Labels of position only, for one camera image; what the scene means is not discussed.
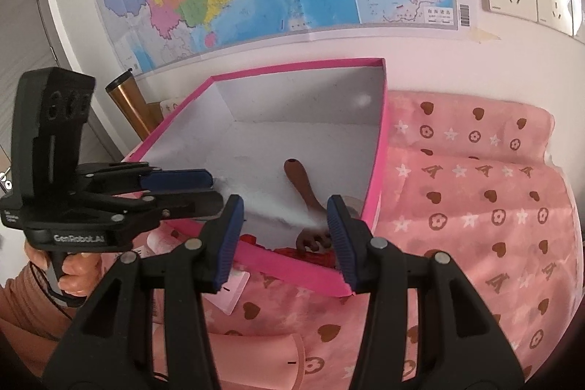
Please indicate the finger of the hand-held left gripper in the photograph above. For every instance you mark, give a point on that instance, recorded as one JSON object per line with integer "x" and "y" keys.
{"x": 178, "y": 179}
{"x": 192, "y": 205}

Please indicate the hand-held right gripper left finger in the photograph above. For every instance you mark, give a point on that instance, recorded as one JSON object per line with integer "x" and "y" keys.
{"x": 228, "y": 234}

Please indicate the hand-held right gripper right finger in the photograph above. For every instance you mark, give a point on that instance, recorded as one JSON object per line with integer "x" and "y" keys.
{"x": 340, "y": 234}

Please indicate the pink cardboard box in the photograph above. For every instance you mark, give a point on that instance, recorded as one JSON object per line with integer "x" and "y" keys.
{"x": 292, "y": 275}

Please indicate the brown wooden back scratcher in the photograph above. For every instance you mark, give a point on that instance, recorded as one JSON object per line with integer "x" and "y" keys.
{"x": 299, "y": 184}

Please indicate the person's left forearm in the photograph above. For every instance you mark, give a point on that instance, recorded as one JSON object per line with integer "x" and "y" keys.
{"x": 27, "y": 307}

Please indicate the person's left hand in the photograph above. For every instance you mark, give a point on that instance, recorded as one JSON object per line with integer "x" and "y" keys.
{"x": 84, "y": 273}

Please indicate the slim pink white tube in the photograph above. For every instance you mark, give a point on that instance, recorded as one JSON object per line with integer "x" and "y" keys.
{"x": 233, "y": 289}

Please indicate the copper travel tumbler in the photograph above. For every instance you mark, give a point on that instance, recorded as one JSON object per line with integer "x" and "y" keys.
{"x": 132, "y": 106}

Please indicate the pink printed blanket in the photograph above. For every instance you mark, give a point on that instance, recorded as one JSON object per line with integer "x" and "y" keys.
{"x": 457, "y": 212}

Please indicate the grey door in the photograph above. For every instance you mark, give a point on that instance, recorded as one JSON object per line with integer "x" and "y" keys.
{"x": 32, "y": 29}

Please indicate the large pink tube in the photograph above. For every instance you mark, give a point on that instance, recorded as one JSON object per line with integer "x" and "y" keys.
{"x": 256, "y": 362}

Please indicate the white wall switch plate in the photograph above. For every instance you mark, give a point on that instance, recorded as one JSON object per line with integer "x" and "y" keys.
{"x": 578, "y": 13}

